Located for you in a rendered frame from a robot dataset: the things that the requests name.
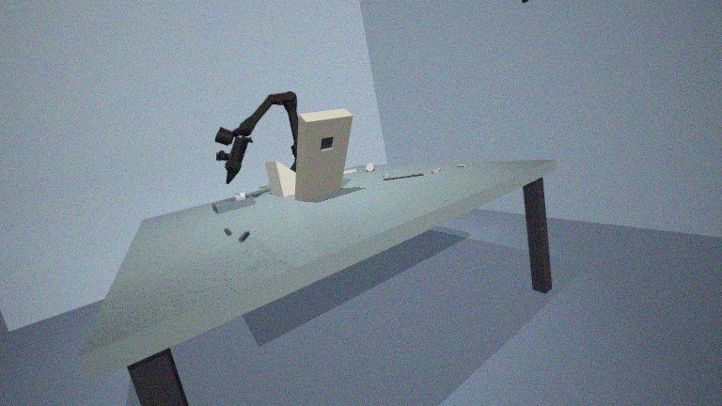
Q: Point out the beige service panel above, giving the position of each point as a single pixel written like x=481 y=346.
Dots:
x=322 y=144

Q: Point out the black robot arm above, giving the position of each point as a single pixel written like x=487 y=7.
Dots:
x=225 y=136

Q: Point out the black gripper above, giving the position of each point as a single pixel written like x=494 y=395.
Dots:
x=234 y=165

